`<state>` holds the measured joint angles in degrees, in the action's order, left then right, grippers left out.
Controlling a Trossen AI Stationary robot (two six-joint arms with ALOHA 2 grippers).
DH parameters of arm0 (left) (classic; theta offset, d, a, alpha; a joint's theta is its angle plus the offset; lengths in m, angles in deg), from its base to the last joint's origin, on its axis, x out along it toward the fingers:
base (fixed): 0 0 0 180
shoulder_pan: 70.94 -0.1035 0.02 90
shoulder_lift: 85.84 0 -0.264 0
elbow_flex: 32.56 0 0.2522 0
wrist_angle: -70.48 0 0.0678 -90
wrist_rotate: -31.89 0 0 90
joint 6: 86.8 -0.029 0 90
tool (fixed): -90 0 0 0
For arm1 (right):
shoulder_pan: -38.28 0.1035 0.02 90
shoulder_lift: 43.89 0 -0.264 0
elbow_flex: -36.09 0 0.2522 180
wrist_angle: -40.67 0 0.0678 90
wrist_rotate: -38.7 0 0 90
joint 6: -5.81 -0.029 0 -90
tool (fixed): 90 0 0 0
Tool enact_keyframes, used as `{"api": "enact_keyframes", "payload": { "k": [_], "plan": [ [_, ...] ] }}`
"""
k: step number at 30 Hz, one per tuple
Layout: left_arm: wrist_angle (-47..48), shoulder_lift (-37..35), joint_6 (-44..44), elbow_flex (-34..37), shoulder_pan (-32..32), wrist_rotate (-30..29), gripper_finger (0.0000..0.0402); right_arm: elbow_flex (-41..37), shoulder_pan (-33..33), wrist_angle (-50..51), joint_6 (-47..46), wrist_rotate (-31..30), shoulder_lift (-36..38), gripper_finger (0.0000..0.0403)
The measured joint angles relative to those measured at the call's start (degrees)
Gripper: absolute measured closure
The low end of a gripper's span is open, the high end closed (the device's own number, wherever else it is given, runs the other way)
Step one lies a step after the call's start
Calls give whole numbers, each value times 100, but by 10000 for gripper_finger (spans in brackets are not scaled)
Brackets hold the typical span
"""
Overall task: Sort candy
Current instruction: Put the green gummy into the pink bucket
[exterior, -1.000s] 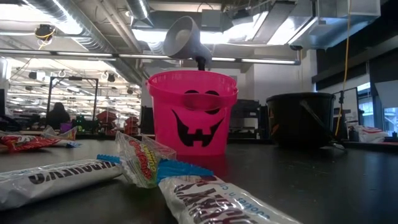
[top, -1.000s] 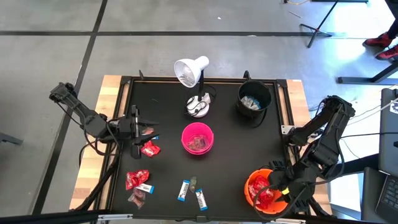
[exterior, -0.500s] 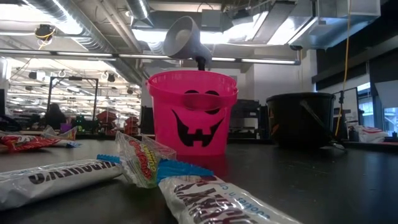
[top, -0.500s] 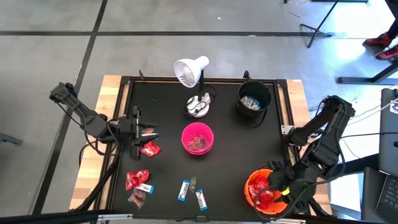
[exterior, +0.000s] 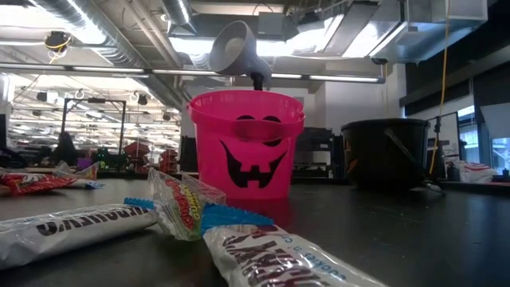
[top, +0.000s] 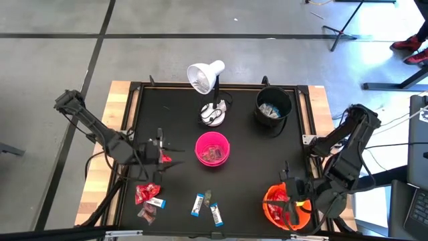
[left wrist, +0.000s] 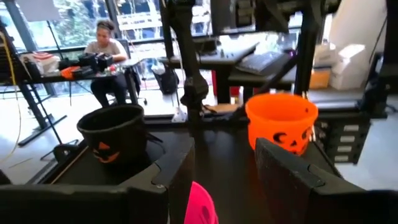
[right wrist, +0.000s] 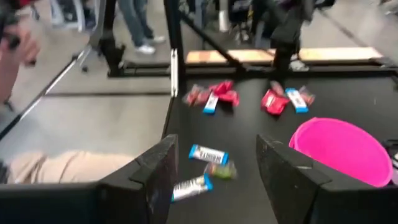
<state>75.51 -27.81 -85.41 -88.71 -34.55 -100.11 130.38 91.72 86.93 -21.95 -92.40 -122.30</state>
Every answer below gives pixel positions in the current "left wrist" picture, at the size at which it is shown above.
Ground black equipment box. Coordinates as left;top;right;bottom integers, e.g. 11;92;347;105
77;52;114;73

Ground pink pumpkin face bucket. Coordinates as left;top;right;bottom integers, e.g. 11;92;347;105
183;181;220;224

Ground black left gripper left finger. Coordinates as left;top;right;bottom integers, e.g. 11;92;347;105
0;136;196;224

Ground black bag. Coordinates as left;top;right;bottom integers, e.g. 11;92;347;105
151;60;180;96

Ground black standing desk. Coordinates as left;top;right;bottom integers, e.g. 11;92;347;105
0;58;147;147

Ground white bag red stripes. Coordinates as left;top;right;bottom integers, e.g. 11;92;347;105
21;51;61;76

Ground black frame post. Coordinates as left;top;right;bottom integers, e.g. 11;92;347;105
294;0;325;96

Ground orange pumpkin face bucket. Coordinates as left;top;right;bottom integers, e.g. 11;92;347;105
244;93;319;156

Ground black keyboard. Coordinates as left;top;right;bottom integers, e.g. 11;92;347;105
235;51;292;77

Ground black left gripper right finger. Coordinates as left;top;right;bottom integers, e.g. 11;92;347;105
255;138;398;224

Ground white box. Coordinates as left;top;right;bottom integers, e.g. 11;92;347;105
328;43;368;91

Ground black diagonal frame strut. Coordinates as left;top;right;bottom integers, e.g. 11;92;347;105
257;54;299;97

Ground person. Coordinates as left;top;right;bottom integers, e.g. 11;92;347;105
84;19;139;108

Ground black drawer cabinet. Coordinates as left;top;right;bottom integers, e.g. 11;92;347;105
313;110;371;165

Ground orange object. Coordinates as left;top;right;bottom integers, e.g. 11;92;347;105
60;65;81;80

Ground whiteboard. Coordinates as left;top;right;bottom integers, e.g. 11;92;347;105
15;0;62;22

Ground cardboard box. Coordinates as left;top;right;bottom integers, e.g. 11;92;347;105
309;68;331;90

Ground black pumpkin face bucket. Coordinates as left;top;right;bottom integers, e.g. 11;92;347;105
76;104;164;166

